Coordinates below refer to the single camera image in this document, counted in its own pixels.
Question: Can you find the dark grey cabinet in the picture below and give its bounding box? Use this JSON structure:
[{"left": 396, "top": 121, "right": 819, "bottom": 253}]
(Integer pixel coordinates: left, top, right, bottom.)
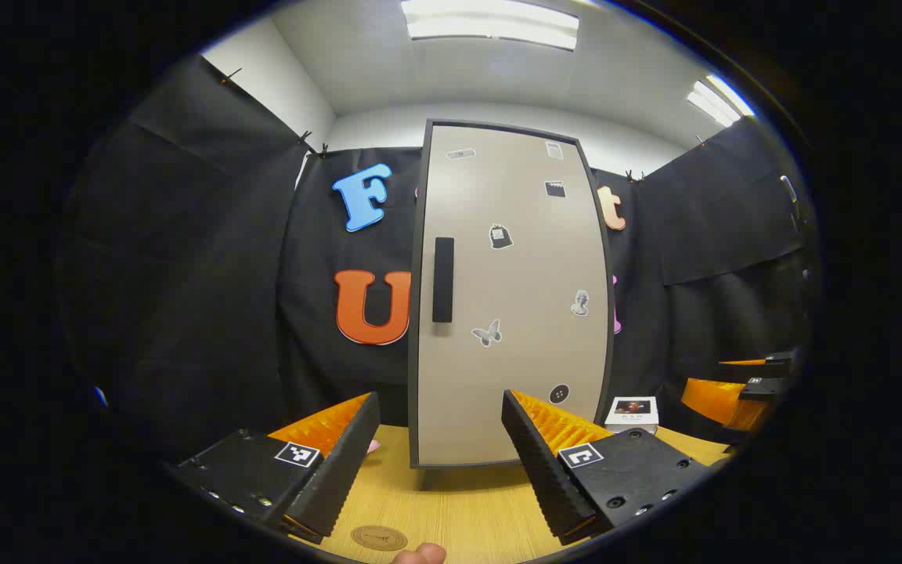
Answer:
[{"left": 408, "top": 119, "right": 616, "bottom": 490}]

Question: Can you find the black door handle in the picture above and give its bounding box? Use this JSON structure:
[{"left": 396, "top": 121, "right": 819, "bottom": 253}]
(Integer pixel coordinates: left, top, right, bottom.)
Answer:
[{"left": 432, "top": 237, "right": 456, "bottom": 324}]

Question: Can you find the white book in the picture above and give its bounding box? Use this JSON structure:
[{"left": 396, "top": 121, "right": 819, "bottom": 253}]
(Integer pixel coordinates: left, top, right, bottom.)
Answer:
[{"left": 604, "top": 396, "right": 659, "bottom": 434}]

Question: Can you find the black backdrop cloth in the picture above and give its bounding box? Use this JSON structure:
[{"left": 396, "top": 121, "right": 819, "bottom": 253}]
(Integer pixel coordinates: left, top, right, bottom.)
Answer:
[{"left": 60, "top": 55, "right": 812, "bottom": 471}]

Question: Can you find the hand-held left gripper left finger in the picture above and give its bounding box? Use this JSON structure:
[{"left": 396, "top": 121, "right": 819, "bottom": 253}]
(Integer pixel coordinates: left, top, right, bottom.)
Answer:
[{"left": 169, "top": 392, "right": 381, "bottom": 545}]

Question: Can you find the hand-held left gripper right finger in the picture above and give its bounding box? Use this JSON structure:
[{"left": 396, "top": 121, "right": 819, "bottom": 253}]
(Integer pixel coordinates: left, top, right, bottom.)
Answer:
[{"left": 502, "top": 389, "right": 710, "bottom": 547}]

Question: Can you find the grey cabinet door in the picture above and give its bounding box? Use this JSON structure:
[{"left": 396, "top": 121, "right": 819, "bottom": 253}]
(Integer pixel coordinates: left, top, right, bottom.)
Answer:
[{"left": 417, "top": 125, "right": 608, "bottom": 465}]

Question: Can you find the large ceiling light panel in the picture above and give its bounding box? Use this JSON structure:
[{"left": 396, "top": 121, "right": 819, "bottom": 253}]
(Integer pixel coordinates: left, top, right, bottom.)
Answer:
[{"left": 400, "top": 0, "right": 581, "bottom": 52}]

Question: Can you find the round brown coaster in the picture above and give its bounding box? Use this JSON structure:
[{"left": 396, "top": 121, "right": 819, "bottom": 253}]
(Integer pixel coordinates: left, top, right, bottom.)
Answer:
[{"left": 351, "top": 525, "right": 409, "bottom": 551}]

